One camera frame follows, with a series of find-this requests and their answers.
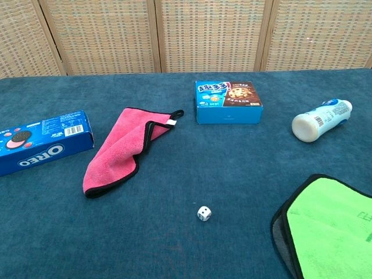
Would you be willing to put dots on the blue chocolate chip cookie box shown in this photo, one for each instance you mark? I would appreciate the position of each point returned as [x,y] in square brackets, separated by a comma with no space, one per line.
[226,114]

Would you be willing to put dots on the green microfibre cloth black trim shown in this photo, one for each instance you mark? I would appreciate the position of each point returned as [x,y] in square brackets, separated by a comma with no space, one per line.
[331,226]

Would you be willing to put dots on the blue felt table cover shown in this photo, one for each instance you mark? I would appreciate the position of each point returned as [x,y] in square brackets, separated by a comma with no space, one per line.
[174,174]

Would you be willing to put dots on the woven bamboo folding screen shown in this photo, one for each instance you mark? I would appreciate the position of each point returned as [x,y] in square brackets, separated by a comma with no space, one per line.
[203,35]

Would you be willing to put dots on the pink microfibre cloth black trim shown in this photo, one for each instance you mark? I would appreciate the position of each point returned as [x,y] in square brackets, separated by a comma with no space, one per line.
[116,151]

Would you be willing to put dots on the white bottle with blue label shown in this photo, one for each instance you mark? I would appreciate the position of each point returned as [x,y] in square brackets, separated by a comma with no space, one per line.
[319,119]

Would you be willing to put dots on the small white die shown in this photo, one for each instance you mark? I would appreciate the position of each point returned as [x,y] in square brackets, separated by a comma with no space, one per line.
[204,214]

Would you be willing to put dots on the blue Oreo cookie box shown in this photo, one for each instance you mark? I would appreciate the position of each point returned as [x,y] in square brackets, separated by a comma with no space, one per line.
[52,139]

